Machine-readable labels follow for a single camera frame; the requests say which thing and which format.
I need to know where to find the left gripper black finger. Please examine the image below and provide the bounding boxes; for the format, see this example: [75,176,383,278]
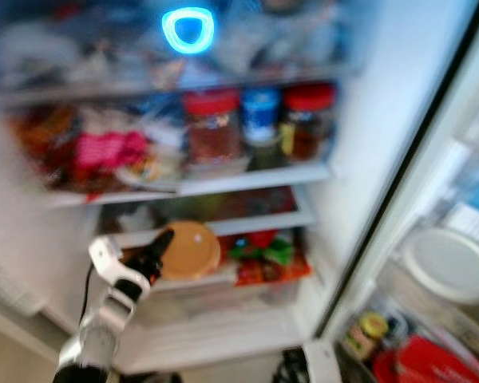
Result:
[145,229,175,276]

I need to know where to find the beige round bowl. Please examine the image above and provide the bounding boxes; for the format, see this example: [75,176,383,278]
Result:
[160,221,222,282]

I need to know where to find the clear fridge drawer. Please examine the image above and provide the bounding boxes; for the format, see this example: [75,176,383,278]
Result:
[96,188,317,245]

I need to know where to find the white fridge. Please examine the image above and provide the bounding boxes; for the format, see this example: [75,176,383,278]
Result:
[0,0,479,383]

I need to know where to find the red and green food package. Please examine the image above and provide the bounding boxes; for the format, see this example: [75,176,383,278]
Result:
[228,230,312,286]

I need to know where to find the pink food package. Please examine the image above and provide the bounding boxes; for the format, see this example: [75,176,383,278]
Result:
[76,132,148,172]

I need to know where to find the wide red lid jar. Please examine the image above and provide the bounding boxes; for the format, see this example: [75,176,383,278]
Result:
[182,89,242,170]

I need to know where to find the red brown food package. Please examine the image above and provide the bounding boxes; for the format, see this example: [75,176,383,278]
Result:
[12,108,77,188]

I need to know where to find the blue lid jar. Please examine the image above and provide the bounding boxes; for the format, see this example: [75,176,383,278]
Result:
[241,86,284,164]

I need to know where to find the red lid jar yellow label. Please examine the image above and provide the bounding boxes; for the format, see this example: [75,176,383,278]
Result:
[281,82,336,160]

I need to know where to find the clear bagged food pile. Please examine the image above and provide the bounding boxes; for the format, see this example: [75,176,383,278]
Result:
[0,0,376,87]

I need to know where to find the red container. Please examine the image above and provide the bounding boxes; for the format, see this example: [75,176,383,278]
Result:
[374,335,479,383]

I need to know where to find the white round lid container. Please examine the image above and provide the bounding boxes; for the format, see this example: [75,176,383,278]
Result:
[403,227,479,306]

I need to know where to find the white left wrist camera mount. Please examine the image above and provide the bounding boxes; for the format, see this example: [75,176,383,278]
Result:
[89,237,125,278]

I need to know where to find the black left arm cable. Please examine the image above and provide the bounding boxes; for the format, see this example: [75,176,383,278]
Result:
[81,265,98,336]

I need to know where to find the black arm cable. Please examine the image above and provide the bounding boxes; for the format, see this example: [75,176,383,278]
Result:
[271,347,308,383]
[81,265,98,336]

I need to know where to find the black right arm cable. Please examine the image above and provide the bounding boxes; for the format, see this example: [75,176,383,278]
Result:
[271,347,308,383]

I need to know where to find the blue ring light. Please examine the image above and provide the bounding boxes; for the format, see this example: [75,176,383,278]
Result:
[161,7,216,55]

